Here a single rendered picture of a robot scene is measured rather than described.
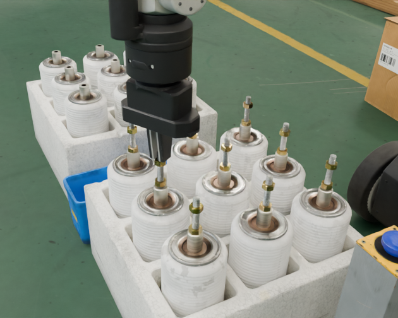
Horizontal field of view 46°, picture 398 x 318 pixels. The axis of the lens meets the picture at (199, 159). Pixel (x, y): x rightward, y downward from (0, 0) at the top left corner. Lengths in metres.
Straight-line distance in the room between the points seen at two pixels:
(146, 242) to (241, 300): 0.17
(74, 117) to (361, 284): 0.70
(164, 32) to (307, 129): 1.02
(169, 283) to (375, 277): 0.27
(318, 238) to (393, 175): 0.32
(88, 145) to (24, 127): 0.50
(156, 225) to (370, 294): 0.32
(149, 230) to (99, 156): 0.39
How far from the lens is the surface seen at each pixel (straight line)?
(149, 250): 0.77
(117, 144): 1.10
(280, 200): 0.85
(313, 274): 0.77
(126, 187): 0.82
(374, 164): 1.09
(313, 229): 0.77
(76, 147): 1.07
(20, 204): 1.22
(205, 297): 0.69
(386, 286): 0.63
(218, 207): 0.78
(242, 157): 0.91
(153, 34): 0.58
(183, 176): 0.87
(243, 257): 0.72
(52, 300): 0.97
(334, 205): 0.79
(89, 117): 1.08
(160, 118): 0.64
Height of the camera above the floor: 0.72
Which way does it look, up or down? 33 degrees down
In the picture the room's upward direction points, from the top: 2 degrees clockwise
